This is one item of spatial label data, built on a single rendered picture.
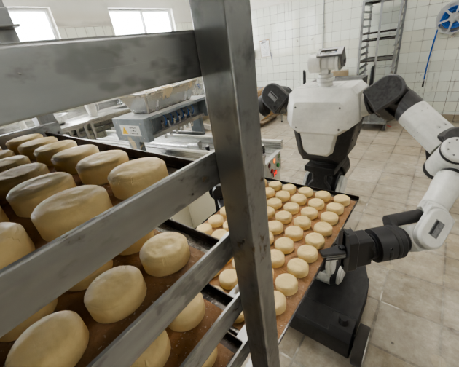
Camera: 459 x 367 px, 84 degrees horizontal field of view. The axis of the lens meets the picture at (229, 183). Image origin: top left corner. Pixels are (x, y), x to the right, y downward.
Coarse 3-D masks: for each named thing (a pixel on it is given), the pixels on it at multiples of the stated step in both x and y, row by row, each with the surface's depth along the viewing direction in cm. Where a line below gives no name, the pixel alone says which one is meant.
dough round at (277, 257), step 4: (272, 252) 67; (276, 252) 67; (280, 252) 67; (272, 256) 66; (276, 256) 65; (280, 256) 65; (284, 256) 65; (272, 260) 64; (276, 260) 64; (280, 260) 64; (284, 260) 65; (272, 264) 64; (276, 264) 64; (280, 264) 64
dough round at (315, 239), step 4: (308, 236) 70; (312, 236) 70; (316, 236) 70; (320, 236) 70; (308, 240) 69; (312, 240) 69; (316, 240) 69; (320, 240) 68; (324, 240) 68; (308, 244) 69; (312, 244) 68; (316, 244) 68; (320, 244) 68; (316, 248) 68; (320, 248) 68
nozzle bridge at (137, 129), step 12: (192, 96) 220; (204, 96) 212; (168, 108) 183; (180, 108) 201; (192, 108) 213; (204, 108) 217; (120, 120) 175; (132, 120) 169; (144, 120) 164; (156, 120) 183; (192, 120) 208; (120, 132) 181; (132, 132) 174; (144, 132) 168; (156, 132) 182; (168, 132) 188; (204, 132) 234; (132, 144) 181; (144, 144) 180
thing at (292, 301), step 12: (276, 192) 97; (324, 204) 86; (216, 228) 82; (312, 228) 76; (336, 228) 75; (300, 240) 72; (228, 264) 68; (312, 264) 64; (216, 276) 65; (276, 276) 62; (312, 276) 61; (300, 288) 58; (288, 300) 56; (288, 312) 54; (240, 324) 53
